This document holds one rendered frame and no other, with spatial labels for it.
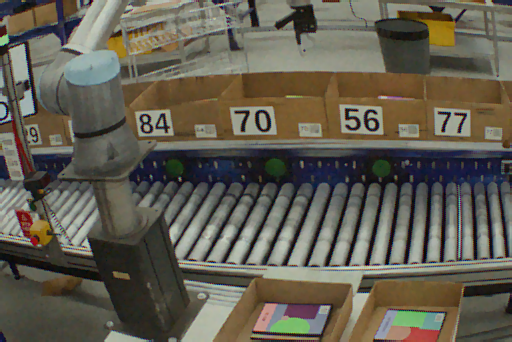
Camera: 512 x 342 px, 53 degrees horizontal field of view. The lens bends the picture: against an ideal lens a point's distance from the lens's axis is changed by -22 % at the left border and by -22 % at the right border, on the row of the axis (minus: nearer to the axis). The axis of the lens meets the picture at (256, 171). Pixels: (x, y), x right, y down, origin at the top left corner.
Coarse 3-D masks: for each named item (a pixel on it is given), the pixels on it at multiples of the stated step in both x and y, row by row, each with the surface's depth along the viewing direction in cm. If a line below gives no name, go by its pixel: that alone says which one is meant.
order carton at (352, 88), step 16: (336, 80) 242; (352, 80) 242; (368, 80) 240; (384, 80) 238; (400, 80) 235; (416, 80) 233; (336, 96) 241; (352, 96) 245; (368, 96) 243; (400, 96) 239; (416, 96) 236; (336, 112) 220; (384, 112) 214; (400, 112) 212; (416, 112) 210; (336, 128) 223; (384, 128) 217
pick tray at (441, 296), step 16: (384, 288) 155; (400, 288) 153; (416, 288) 151; (432, 288) 149; (448, 288) 147; (368, 304) 150; (384, 304) 158; (400, 304) 156; (416, 304) 154; (432, 304) 151; (448, 304) 149; (368, 320) 153; (448, 320) 144; (352, 336) 138; (368, 336) 147; (448, 336) 138
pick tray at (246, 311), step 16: (256, 288) 168; (272, 288) 166; (288, 288) 164; (304, 288) 162; (320, 288) 160; (336, 288) 159; (352, 288) 156; (240, 304) 158; (256, 304) 168; (336, 304) 161; (352, 304) 158; (240, 320) 158; (256, 320) 162; (336, 320) 157; (224, 336) 149; (240, 336) 157; (336, 336) 145
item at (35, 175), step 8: (32, 176) 188; (40, 176) 188; (48, 176) 191; (24, 184) 190; (32, 184) 188; (40, 184) 187; (48, 184) 191; (32, 192) 192; (40, 192) 192; (32, 200) 194
